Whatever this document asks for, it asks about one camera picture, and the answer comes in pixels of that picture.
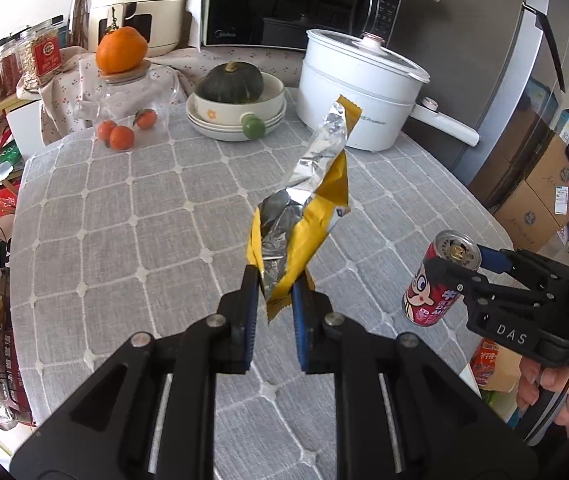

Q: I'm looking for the kraft paper bag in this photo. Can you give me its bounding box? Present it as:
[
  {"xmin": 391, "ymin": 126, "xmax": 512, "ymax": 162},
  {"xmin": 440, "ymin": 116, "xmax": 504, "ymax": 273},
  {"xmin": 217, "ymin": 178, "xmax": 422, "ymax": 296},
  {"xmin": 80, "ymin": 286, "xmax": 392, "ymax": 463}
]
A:
[{"xmin": 469, "ymin": 337, "xmax": 526, "ymax": 394}]

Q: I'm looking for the small green lime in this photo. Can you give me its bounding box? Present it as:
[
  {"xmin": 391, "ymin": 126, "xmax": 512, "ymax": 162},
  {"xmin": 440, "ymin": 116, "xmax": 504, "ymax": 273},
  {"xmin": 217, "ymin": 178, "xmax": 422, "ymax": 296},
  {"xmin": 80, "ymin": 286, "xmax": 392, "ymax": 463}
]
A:
[{"xmin": 241, "ymin": 114, "xmax": 266, "ymax": 140}]

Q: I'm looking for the black microwave oven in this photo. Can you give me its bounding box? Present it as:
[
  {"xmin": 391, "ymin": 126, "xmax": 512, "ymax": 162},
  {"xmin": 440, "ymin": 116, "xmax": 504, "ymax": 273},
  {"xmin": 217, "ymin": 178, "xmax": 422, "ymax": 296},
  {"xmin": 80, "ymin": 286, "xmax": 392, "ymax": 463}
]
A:
[{"xmin": 199, "ymin": 0, "xmax": 405, "ymax": 53}]

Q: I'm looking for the grey refrigerator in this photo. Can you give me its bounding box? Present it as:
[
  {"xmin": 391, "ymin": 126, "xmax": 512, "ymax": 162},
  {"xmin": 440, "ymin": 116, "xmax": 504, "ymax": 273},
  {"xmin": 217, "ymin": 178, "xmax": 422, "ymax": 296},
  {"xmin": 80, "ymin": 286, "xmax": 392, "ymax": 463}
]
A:
[{"xmin": 465, "ymin": 0, "xmax": 565, "ymax": 196}]

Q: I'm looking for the vase of dried twigs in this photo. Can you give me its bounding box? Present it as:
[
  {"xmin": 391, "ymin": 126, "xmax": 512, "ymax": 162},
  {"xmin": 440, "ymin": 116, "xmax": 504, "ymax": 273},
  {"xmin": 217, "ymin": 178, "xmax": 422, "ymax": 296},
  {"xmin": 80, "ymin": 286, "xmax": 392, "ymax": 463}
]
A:
[{"xmin": 68, "ymin": 0, "xmax": 99, "ymax": 50}]

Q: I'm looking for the cream ceramic bowl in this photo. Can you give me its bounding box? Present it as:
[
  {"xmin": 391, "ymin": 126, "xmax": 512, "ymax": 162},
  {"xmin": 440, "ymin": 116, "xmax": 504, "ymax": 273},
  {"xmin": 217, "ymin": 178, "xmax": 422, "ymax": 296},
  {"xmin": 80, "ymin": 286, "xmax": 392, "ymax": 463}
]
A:
[{"xmin": 193, "ymin": 72, "xmax": 286, "ymax": 124}]

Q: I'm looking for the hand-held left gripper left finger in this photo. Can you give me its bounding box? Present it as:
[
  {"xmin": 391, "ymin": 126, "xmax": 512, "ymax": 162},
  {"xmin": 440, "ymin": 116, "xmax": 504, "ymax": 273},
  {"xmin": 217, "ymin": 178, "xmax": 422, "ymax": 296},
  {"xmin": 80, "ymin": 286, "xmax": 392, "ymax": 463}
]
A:
[{"xmin": 9, "ymin": 265, "xmax": 260, "ymax": 480}]

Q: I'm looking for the glass jar with red label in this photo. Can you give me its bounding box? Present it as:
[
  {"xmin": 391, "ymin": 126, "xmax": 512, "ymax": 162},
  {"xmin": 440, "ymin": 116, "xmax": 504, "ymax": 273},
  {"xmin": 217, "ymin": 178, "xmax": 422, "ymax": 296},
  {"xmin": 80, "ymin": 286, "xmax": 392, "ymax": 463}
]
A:
[
  {"xmin": 18, "ymin": 22, "xmax": 65, "ymax": 92},
  {"xmin": 0, "ymin": 40, "xmax": 25, "ymax": 97}
]

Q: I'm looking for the brown cardboard box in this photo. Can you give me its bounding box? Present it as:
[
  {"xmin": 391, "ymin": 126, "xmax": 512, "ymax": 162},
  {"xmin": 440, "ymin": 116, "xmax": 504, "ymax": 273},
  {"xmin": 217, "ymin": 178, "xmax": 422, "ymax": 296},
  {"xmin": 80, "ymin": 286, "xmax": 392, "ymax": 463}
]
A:
[{"xmin": 495, "ymin": 135, "xmax": 569, "ymax": 256}]

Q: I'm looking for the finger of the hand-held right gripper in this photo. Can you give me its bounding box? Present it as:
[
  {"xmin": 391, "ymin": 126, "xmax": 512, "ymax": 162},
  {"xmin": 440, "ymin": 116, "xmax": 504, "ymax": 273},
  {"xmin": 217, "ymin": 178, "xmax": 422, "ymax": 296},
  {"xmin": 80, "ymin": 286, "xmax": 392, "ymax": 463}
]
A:
[
  {"xmin": 475, "ymin": 245, "xmax": 569, "ymax": 286},
  {"xmin": 427, "ymin": 257, "xmax": 550, "ymax": 311}
]

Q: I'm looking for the glass jar with wooden lid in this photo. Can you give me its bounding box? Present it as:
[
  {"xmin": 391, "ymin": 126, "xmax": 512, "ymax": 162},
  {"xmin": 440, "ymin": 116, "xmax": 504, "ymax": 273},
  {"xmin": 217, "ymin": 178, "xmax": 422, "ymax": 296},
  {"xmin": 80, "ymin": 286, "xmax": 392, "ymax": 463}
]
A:
[{"xmin": 75, "ymin": 59, "xmax": 181, "ymax": 133}]

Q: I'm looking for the large orange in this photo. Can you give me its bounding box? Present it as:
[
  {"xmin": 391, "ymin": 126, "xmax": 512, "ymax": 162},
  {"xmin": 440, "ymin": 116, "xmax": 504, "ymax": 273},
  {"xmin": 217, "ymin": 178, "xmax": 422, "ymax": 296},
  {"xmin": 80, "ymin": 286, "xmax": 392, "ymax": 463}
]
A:
[{"xmin": 96, "ymin": 26, "xmax": 148, "ymax": 75}]

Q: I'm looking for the yellow foil snack wrapper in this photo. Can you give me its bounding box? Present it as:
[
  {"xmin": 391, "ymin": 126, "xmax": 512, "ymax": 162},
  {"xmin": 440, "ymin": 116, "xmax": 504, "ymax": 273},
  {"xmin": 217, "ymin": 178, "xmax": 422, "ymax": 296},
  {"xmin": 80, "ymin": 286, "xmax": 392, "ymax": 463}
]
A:
[{"xmin": 245, "ymin": 96, "xmax": 363, "ymax": 321}]

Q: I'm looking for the grey checked tablecloth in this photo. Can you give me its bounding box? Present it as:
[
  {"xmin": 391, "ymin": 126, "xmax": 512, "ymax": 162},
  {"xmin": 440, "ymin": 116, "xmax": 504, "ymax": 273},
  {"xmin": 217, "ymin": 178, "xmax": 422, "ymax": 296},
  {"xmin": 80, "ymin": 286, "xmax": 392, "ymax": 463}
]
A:
[{"xmin": 9, "ymin": 87, "xmax": 513, "ymax": 480}]

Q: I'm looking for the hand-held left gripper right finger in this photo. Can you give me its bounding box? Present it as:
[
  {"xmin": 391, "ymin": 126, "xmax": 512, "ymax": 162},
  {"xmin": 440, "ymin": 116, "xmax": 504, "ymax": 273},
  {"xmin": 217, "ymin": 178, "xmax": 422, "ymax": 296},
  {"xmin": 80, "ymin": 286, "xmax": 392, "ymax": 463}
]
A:
[{"xmin": 292, "ymin": 272, "xmax": 538, "ymax": 480}]

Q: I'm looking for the red drink can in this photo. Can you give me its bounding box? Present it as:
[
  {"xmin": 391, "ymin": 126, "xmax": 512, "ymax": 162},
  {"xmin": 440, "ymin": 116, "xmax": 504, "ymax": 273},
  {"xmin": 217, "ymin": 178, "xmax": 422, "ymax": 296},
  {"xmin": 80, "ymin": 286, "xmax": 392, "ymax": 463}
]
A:
[{"xmin": 402, "ymin": 230, "xmax": 483, "ymax": 328}]

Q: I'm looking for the dark green kabocha squash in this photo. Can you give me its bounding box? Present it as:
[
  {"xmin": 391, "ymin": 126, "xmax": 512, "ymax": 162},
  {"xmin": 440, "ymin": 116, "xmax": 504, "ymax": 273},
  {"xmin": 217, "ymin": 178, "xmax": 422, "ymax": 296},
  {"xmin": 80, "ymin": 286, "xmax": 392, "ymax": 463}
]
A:
[{"xmin": 194, "ymin": 61, "xmax": 265, "ymax": 104}]

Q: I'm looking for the white electric cooking pot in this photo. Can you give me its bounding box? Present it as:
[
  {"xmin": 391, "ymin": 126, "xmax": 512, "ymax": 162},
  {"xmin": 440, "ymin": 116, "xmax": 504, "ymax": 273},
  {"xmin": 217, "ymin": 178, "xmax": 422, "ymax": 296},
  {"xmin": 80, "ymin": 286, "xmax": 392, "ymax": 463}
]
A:
[{"xmin": 297, "ymin": 29, "xmax": 480, "ymax": 153}]

